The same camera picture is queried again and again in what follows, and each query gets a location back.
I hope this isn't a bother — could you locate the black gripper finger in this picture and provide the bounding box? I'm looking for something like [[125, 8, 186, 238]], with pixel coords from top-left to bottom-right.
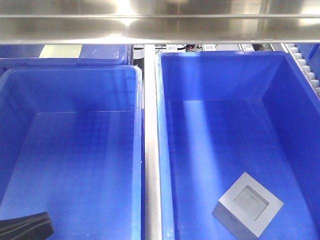
[[0, 212, 54, 240]]

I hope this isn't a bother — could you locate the gray foam base block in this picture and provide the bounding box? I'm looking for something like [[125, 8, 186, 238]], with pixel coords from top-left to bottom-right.
[[212, 172, 284, 240]]

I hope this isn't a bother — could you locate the blue target bin left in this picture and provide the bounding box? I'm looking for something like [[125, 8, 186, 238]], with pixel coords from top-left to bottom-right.
[[0, 65, 144, 240]]

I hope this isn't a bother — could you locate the blue target bin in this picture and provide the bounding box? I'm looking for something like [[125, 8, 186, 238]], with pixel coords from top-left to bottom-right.
[[156, 51, 320, 240], [0, 65, 144, 240]]

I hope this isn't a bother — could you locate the blue bin behind left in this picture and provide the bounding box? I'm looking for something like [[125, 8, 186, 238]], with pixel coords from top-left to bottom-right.
[[0, 44, 133, 69]]

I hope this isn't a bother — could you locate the blue target bin right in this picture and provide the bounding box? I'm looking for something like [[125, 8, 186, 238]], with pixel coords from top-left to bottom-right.
[[156, 51, 320, 240]]

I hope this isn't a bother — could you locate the steel shelf beam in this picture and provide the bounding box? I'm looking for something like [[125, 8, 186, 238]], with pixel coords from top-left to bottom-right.
[[0, 0, 320, 44]]

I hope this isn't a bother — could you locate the white roller track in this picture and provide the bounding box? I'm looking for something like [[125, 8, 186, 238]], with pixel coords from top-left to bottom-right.
[[280, 43, 320, 98]]

